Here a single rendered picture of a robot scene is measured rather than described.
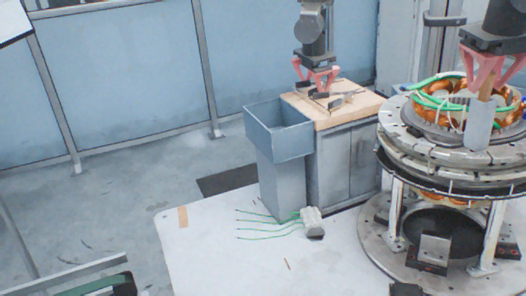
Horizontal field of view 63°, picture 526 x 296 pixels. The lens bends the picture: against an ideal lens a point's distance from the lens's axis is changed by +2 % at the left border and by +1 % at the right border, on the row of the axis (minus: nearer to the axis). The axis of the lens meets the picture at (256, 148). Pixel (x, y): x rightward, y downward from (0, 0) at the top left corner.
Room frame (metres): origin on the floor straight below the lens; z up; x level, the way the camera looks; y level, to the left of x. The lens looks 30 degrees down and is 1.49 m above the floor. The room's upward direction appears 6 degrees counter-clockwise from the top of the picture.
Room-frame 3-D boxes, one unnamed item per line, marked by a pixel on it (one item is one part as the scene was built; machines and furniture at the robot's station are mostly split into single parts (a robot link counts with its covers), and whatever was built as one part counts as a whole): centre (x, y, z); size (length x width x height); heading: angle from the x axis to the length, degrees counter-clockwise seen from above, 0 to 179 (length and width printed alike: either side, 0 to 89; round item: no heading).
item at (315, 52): (0.99, -0.16, 1.19); 0.10 x 0.07 x 0.07; 21
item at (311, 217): (0.81, -0.12, 0.80); 0.10 x 0.05 x 0.04; 2
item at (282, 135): (0.90, -0.05, 0.92); 0.17 x 0.11 x 0.28; 21
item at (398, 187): (0.71, -0.29, 0.91); 0.02 x 0.02 x 0.21
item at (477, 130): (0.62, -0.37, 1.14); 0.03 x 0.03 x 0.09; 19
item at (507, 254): (0.67, -0.51, 0.81); 0.08 x 0.05 x 0.01; 163
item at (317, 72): (0.96, -0.17, 1.12); 0.07 x 0.07 x 0.09; 21
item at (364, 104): (0.96, -0.20, 1.05); 0.20 x 0.19 x 0.02; 111
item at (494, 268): (0.61, -0.44, 0.81); 0.07 x 0.03 x 0.01; 101
